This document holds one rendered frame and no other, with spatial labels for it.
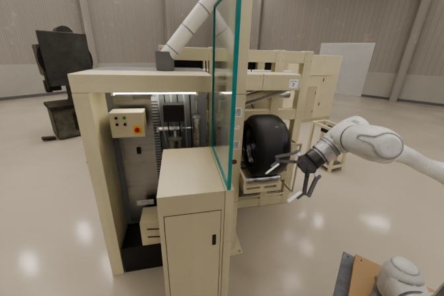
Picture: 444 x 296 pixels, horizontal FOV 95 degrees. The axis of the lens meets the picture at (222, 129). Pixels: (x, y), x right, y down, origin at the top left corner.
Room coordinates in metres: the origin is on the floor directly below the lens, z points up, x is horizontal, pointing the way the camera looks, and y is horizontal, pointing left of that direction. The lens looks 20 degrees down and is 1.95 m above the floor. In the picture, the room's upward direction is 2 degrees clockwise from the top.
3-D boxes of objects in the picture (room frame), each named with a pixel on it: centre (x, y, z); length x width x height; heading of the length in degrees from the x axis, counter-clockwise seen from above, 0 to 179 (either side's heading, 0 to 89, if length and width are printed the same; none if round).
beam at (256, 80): (2.03, -0.40, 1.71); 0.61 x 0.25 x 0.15; 102
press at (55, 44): (4.55, 3.56, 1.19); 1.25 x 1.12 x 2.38; 145
